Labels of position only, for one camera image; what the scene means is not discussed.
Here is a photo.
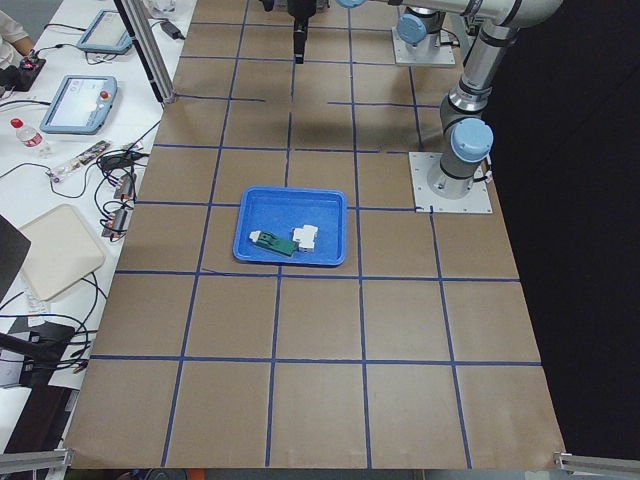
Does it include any black power adapter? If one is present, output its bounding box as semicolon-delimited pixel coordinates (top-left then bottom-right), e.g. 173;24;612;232
160;20;185;40

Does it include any aluminium frame post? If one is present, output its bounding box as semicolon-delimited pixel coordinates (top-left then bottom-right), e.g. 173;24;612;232
114;0;176;105

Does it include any black camera stand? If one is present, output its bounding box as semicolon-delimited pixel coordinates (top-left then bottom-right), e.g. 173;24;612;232
1;317;75;388

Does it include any blue plastic tray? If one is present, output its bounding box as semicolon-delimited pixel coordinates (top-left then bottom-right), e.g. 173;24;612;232
233;186;348;267

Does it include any plastic water bottle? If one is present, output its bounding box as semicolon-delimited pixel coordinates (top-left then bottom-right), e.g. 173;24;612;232
10;118;52;158

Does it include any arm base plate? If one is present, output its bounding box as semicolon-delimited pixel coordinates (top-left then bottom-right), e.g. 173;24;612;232
391;27;456;68
409;152;493;214

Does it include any teach pendant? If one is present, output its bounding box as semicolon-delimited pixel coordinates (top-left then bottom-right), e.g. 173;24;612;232
40;75;118;135
76;9;132;55

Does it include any near teach pendant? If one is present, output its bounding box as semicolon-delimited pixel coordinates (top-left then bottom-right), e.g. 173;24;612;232
40;75;118;135

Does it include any cream plastic tray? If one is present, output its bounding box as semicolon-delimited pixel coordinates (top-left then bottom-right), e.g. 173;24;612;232
19;204;106;301

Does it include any far teach pendant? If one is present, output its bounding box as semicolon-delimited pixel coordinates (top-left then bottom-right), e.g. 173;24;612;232
76;9;132;55

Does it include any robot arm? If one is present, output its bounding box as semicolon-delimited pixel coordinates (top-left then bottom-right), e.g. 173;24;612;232
396;6;446;48
402;1;562;212

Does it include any white circuit breaker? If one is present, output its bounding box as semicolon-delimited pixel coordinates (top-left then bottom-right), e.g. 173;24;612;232
292;224;319;253

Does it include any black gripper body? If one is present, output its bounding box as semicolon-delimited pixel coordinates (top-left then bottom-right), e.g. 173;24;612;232
287;0;330;20

